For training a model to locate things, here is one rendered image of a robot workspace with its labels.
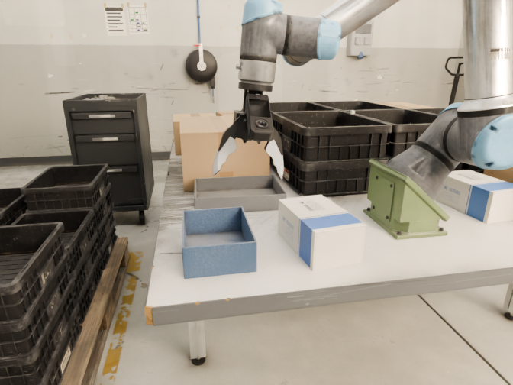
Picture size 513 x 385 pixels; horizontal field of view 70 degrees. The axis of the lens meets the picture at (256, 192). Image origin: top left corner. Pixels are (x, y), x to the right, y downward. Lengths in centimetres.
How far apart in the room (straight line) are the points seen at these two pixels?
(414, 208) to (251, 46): 54
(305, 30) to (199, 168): 64
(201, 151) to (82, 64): 358
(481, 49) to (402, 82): 449
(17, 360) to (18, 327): 10
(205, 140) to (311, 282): 65
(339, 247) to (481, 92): 43
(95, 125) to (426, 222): 215
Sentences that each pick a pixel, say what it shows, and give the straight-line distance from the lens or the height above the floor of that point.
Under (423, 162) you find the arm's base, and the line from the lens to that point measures 98.
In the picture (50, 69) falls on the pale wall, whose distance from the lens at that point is 479.
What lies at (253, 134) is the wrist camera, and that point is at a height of 99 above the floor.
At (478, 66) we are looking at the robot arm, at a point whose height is 111.
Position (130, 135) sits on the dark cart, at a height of 67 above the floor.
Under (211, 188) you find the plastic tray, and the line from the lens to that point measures 124.
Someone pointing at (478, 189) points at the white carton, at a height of 78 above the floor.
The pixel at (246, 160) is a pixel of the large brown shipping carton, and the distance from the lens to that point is 125.
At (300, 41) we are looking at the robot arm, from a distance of 76.
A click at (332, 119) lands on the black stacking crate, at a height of 90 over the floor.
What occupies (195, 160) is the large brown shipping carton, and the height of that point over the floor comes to 81.
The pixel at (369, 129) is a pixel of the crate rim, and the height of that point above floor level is 92.
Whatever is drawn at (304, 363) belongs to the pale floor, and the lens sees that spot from 159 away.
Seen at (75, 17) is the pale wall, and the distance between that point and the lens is 473.
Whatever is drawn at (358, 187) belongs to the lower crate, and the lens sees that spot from 124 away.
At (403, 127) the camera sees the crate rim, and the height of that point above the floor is 92.
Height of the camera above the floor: 111
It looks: 19 degrees down
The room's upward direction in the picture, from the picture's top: straight up
